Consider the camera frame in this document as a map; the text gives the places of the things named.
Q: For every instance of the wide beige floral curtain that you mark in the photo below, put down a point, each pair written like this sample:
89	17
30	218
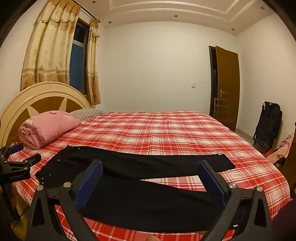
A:
50	46

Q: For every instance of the pink folded blanket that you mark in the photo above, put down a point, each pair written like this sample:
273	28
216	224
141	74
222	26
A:
46	127

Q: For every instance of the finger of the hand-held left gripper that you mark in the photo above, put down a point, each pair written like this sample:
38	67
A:
32	159
15	147

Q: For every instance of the narrow beige floral curtain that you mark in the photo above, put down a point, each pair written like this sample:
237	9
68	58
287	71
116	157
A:
93	64

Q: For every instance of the cream wooden headboard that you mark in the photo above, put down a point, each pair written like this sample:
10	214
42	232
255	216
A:
20	102

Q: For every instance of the wooden slatted rail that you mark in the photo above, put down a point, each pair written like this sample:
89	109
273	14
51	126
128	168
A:
220	107

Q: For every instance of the red plaid bed sheet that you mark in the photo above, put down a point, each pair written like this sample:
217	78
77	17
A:
148	129

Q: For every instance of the black bag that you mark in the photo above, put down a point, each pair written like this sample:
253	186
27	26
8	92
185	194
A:
269	125

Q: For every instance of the brown wooden door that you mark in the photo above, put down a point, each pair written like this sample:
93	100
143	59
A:
227	88

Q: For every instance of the brown door frame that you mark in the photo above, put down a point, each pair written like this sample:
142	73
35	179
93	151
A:
211	81

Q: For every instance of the pile of colourful clothes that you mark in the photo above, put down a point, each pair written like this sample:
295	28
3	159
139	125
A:
283	148

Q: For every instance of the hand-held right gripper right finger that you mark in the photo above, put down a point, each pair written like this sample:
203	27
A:
214	184

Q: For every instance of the black pants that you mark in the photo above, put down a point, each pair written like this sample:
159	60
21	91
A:
138	166

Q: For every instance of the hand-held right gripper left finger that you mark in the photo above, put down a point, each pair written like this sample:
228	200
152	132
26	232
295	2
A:
89	185

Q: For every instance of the grey striped pillow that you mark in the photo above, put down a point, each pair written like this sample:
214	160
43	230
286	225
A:
87	113

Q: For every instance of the dark window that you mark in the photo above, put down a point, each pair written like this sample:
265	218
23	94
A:
78	64

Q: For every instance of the dark curtain rod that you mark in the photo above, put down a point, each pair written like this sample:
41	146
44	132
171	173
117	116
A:
89	14

